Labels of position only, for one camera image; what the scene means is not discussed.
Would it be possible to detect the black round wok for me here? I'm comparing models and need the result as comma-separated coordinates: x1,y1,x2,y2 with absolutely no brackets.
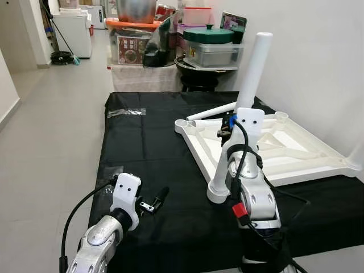
173,57,239,77

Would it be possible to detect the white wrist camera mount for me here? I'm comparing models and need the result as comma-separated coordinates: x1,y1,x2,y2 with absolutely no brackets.
225,107,265,166
111,173,142,231

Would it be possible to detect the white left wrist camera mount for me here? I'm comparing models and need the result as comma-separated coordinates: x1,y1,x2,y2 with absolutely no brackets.
111,173,142,231

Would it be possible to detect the black round robot vacuum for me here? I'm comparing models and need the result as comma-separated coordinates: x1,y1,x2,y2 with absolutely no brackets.
50,51,75,65

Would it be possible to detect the brown printed carton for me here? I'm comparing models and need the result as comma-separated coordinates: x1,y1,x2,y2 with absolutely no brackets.
117,35,150,66

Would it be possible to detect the large silver metal pot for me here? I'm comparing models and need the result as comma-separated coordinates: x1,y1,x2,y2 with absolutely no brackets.
117,0,157,23

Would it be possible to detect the orange plastic tray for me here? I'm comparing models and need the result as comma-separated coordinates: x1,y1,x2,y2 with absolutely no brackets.
105,18,163,30

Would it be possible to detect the mop with green head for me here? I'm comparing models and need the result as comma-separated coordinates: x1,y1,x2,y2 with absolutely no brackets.
40,0,80,65

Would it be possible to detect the black plastic bag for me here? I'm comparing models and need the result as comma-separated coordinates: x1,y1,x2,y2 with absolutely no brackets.
143,17,174,68

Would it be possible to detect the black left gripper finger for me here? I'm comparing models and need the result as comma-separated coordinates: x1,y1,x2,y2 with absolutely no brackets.
152,187,170,211

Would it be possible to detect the crumpled clear plastic bag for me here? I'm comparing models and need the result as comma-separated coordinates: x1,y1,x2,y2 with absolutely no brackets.
98,165,121,191

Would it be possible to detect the dark printed flat box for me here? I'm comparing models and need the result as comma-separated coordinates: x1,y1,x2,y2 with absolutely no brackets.
221,13,247,43

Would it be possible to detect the green pot with lid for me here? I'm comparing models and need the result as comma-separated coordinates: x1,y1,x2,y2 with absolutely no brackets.
183,24,235,45

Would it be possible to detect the black plastic table cover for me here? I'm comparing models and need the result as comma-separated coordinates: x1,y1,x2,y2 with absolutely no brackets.
88,91,364,268

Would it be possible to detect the translucent storage box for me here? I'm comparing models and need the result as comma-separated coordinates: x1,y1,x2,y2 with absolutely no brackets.
108,63,183,93

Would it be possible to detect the white chest freezer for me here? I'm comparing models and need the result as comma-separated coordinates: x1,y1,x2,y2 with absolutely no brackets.
52,11,93,59

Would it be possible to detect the clear container purple lid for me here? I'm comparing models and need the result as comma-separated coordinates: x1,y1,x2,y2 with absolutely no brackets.
175,23,197,57

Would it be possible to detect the clear plastic container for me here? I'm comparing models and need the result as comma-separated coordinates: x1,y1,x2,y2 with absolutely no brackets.
185,43,244,69

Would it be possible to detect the black wooden stool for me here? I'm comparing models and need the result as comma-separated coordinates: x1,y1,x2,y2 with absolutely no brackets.
182,74,220,93

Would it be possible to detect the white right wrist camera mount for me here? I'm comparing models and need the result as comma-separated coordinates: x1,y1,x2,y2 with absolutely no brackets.
225,107,265,166

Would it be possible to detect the white plastic children table top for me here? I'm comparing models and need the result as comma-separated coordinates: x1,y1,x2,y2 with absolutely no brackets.
173,111,363,188

